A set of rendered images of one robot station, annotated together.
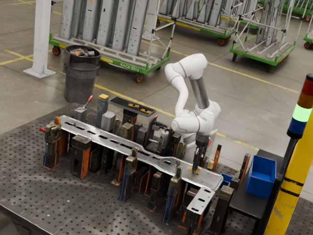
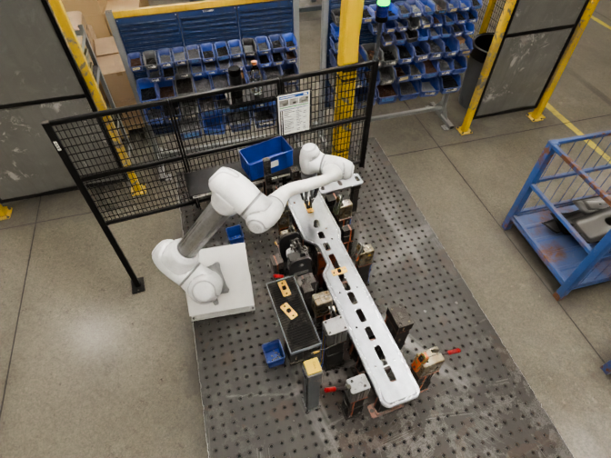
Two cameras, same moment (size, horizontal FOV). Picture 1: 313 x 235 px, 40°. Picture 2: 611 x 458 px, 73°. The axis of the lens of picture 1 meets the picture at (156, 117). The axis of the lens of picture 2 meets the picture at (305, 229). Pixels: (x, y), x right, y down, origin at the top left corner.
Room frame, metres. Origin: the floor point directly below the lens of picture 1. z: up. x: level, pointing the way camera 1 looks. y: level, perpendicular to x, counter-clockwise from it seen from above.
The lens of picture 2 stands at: (3.68, 0.94, 2.82)
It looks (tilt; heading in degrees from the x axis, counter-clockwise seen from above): 50 degrees down; 230
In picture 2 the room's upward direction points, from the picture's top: straight up
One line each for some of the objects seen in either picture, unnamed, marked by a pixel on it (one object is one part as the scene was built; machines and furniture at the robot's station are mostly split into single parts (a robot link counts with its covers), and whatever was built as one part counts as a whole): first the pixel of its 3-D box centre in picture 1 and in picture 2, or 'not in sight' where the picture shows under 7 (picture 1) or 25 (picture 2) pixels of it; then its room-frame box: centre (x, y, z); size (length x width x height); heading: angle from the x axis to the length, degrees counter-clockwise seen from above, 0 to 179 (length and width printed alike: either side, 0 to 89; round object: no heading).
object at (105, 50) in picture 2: not in sight; (102, 67); (2.63, -3.69, 0.52); 1.21 x 0.81 x 1.05; 69
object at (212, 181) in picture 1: (132, 149); (342, 273); (2.74, 0.13, 1.00); 1.38 x 0.22 x 0.02; 70
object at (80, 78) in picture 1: (80, 75); not in sight; (5.55, 1.14, 0.36); 0.54 x 0.50 x 0.73; 155
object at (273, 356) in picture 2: not in sight; (274, 354); (3.23, 0.16, 0.74); 0.11 x 0.10 x 0.09; 70
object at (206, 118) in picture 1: (204, 121); (311, 158); (2.57, -0.31, 1.40); 0.13 x 0.11 x 0.16; 119
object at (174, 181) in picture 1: (171, 198); (343, 222); (2.41, -0.20, 0.87); 0.12 x 0.09 x 0.35; 160
